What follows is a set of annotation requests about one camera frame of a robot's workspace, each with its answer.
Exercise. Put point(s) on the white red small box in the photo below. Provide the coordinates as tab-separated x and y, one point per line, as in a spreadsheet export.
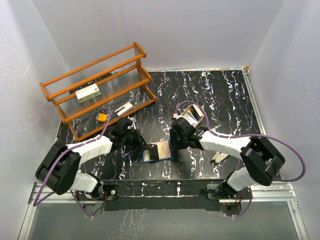
87	93

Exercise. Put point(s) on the white black small device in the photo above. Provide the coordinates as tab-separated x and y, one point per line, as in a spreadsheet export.
124	109

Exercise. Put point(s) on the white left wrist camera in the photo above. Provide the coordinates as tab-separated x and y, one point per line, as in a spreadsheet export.
132	125

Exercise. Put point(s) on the orange wooden shelf rack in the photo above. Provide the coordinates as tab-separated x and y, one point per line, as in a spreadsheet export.
120	77

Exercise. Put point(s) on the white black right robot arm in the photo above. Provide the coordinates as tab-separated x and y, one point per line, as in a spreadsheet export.
262	160

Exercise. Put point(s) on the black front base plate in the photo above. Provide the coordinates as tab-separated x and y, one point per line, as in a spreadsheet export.
181	194

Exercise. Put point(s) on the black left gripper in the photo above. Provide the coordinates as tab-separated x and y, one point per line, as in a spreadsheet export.
140	143

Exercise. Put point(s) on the blue leather card holder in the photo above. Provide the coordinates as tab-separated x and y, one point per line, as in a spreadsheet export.
145	155

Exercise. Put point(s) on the gold VIP credit card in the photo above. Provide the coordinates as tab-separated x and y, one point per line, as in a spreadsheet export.
164	151

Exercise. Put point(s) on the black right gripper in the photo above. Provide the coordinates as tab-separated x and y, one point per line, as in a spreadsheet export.
174	144

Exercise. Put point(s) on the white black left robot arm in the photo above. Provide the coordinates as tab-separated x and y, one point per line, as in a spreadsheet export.
59	170

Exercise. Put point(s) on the orange yellow small object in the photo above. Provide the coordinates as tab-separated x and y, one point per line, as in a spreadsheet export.
101	118

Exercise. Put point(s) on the beige oval card tray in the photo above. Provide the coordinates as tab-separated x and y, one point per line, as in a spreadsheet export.
193	115

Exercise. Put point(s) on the stack of credit cards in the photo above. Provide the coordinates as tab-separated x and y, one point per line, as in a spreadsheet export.
192	115

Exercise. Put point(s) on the black credit card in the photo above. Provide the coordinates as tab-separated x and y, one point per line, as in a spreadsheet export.
153	152

